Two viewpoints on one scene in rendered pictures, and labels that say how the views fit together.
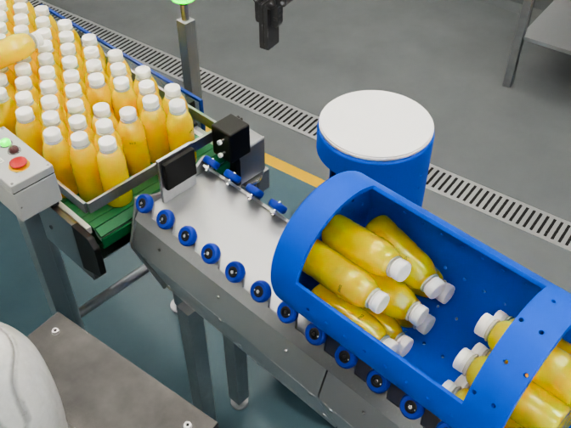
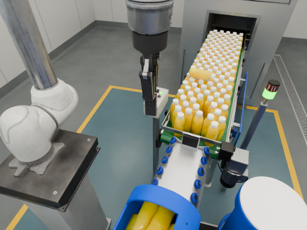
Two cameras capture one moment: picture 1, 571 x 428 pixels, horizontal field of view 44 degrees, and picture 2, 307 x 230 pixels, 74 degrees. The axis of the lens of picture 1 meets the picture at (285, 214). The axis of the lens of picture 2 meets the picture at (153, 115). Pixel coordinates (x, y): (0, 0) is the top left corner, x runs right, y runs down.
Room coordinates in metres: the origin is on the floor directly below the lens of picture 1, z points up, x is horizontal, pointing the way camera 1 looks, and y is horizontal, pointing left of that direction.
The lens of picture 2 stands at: (0.77, -0.38, 1.90)
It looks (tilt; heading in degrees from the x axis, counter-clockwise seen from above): 43 degrees down; 68
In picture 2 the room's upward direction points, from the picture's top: straight up
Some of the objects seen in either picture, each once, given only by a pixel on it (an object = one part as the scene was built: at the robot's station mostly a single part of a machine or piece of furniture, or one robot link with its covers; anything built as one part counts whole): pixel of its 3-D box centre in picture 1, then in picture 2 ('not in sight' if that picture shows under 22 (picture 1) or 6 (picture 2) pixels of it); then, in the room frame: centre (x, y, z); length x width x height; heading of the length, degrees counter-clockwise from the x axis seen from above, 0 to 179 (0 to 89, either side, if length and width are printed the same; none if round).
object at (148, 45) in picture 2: not in sight; (150, 49); (0.93, 0.02, 1.71); 0.08 x 0.07 x 0.09; 57
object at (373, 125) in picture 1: (375, 123); (273, 206); (1.39, -0.22, 1.03); 0.28 x 0.28 x 0.01
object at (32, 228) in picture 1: (66, 326); (156, 152); (1.18, 0.60, 0.50); 0.04 x 0.04 x 1.00; 46
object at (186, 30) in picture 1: (201, 172); (239, 156); (1.77, 0.27, 0.55); 0.04 x 0.04 x 1.10; 46
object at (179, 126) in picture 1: (181, 135); (211, 134); (1.41, 0.26, 0.98); 0.07 x 0.07 x 0.16
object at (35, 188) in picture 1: (13, 171); (156, 101); (1.18, 0.60, 1.05); 0.20 x 0.10 x 0.10; 46
